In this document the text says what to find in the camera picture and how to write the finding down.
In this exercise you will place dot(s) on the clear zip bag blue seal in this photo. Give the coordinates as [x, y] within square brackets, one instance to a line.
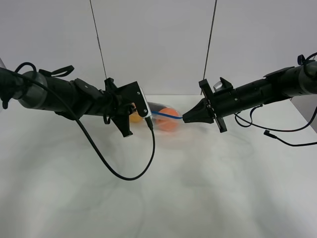
[181, 137]

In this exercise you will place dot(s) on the yellow orange fruit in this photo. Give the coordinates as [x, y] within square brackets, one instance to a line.
[134, 117]

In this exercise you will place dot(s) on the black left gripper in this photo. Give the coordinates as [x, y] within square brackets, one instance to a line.
[119, 107]

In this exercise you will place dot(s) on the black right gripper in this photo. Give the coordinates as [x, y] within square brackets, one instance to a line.
[220, 104]

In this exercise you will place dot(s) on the dark purple eggplant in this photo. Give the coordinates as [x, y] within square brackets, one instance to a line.
[156, 107]

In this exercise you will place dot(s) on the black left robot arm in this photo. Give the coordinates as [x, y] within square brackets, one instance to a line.
[48, 91]

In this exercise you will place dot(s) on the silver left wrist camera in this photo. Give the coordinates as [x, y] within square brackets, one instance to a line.
[146, 108]

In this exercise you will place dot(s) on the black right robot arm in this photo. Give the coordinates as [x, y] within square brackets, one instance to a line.
[278, 86]

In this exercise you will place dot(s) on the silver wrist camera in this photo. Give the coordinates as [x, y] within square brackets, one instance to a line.
[146, 108]
[218, 86]

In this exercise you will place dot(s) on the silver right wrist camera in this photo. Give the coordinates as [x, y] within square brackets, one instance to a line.
[218, 86]

